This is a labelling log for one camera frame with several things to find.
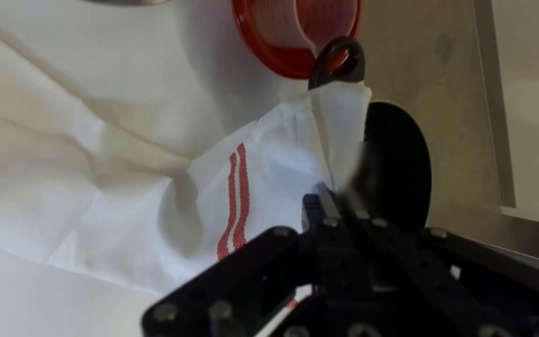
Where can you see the red plastic container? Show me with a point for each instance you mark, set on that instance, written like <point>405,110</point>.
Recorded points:
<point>282,48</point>

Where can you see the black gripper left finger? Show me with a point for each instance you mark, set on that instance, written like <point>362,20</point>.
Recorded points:
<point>327,262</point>

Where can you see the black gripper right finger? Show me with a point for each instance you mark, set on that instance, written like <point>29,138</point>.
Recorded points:
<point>444,280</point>

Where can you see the white towel with red stripes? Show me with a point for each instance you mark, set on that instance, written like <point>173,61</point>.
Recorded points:
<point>94,155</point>

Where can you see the black cooking pot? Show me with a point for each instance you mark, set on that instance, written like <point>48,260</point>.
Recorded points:
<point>401,168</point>

